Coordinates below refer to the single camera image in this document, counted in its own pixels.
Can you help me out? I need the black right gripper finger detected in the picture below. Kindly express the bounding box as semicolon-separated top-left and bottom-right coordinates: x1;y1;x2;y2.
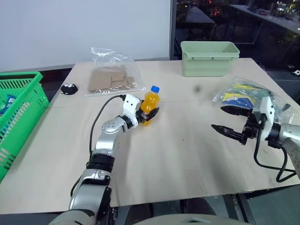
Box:
221;105;253;117
210;124;245;142

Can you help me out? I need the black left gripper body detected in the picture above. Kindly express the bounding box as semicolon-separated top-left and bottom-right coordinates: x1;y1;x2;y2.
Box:
135;109;150;124

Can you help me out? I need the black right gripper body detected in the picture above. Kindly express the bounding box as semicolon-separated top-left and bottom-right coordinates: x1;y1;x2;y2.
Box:
241;110;267;146

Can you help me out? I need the orange juice bottle blue cap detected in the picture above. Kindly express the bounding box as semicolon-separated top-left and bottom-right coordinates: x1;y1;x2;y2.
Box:
140;85;161;128

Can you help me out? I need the green slotted plastic basket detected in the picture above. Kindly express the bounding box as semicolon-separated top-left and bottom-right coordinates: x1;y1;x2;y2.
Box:
0;71;51;181

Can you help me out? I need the clear bag with yellow packets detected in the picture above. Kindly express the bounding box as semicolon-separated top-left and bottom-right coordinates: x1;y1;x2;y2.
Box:
212;76;292;125

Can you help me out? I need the clear bag with cardboard pieces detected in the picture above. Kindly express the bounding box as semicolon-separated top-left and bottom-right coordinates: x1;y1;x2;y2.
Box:
84;46;147;97

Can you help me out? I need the pale green plastic bin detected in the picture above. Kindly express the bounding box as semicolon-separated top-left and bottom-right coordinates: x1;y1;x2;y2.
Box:
180;41;240;77

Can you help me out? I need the black round toy with eyes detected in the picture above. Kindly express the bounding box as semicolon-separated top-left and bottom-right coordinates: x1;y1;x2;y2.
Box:
60;82;78;96

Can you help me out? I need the white board panel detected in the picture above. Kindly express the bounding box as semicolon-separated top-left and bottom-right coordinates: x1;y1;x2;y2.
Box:
0;0;173;71

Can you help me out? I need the blue white snack packet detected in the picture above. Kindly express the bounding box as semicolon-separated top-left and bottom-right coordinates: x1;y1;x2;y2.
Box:
0;93;16;116

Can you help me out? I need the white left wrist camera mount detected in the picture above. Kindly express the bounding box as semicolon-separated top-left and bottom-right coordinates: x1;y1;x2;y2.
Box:
121;94;142;128

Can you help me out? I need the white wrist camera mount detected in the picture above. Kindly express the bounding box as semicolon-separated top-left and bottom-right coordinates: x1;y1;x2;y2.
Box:
258;96;276;142
121;94;142;128

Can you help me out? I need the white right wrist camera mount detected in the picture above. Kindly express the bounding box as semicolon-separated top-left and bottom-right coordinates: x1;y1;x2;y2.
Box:
258;96;276;142

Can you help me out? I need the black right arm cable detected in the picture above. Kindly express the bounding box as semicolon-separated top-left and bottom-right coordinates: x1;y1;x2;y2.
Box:
254;131;297;183

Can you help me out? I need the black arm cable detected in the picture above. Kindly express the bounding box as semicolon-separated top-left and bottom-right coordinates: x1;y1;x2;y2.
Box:
90;94;126;157
254;131;297;183

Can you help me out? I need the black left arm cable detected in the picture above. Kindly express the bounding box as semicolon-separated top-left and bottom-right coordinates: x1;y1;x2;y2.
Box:
90;94;126;157

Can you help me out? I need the dark metal table frame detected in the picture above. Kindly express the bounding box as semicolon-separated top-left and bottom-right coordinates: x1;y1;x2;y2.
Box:
231;192;256;225

